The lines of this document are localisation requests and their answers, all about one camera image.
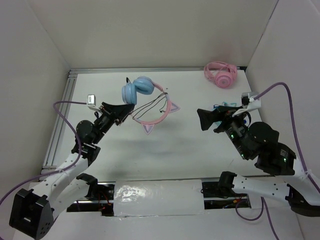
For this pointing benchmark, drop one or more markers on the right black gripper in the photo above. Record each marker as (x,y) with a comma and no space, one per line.
(222,113)

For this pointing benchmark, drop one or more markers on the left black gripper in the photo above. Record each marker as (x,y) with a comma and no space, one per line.
(117,113)

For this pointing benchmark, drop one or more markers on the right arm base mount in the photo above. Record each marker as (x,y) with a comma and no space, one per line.
(218,198)

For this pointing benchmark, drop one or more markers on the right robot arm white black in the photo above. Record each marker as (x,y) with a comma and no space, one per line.
(258,141)

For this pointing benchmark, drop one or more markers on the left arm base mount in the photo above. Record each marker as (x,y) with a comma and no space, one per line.
(102,201)

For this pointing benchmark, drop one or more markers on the white sheet over base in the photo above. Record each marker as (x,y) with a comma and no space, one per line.
(158,198)

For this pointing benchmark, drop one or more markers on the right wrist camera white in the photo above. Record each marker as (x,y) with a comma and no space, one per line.
(250,102)

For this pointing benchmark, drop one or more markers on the blue pink cat-ear headphones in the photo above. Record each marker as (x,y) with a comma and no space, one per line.
(145,86)

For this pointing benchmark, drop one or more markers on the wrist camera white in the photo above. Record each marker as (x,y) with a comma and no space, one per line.
(250,102)
(91,102)

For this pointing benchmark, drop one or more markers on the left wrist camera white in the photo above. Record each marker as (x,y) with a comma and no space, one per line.
(91,102)

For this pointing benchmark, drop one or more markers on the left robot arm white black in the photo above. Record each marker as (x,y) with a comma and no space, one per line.
(34,211)

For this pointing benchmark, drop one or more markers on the teal white cat-ear headphones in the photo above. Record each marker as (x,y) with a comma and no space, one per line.
(215,106)

